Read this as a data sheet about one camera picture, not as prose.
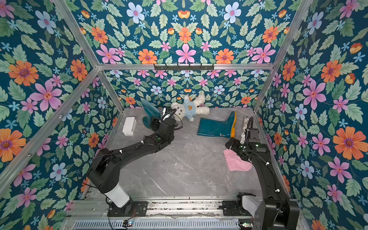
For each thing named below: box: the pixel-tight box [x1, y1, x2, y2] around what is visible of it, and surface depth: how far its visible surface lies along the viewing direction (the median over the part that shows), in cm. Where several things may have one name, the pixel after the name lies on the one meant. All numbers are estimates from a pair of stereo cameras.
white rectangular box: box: [122, 116, 137, 137], surface depth 106 cm
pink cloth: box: [222, 149, 253, 172], surface depth 90 cm
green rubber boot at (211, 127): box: [197, 110, 238, 138], surface depth 105 cm
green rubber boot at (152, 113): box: [141, 99, 161, 130], surface depth 88 cm
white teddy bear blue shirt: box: [171, 94, 211, 122], surface depth 113 cm
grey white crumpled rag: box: [240, 115, 250, 145], surface depth 107 cm
